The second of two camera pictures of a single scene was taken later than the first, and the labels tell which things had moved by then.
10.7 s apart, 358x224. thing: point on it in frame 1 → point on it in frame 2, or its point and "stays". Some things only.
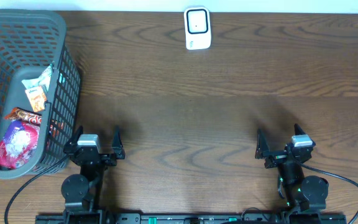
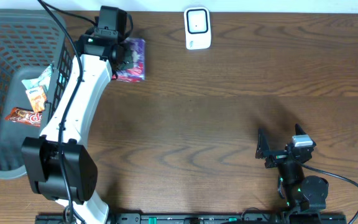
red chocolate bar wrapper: (18, 113) stays
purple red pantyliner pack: (17, 144) → (136, 72)
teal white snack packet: (43, 80) stays
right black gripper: (263, 152) stays
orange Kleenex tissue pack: (36, 98) stays
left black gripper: (92, 156) → (126, 58)
